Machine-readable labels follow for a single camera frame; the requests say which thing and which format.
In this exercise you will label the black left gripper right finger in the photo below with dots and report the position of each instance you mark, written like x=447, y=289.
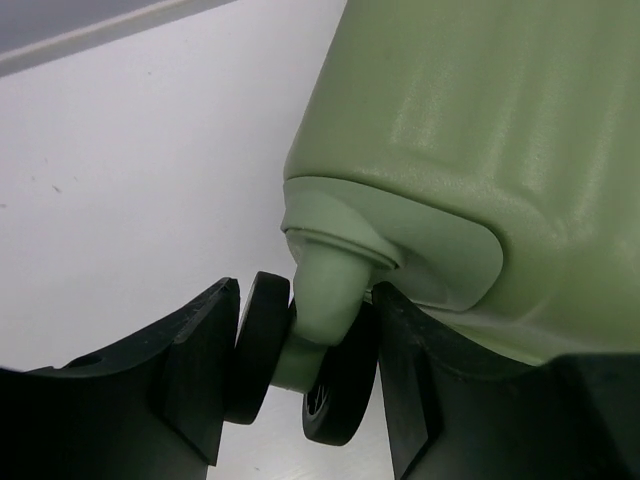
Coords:
x=456, y=410

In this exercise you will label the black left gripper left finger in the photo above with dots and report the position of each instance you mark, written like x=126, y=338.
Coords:
x=149, y=406

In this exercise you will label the green hard-shell suitcase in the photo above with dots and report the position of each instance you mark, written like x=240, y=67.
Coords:
x=483, y=158

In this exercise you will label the aluminium table edge rail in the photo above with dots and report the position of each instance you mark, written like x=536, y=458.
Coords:
x=35, y=32

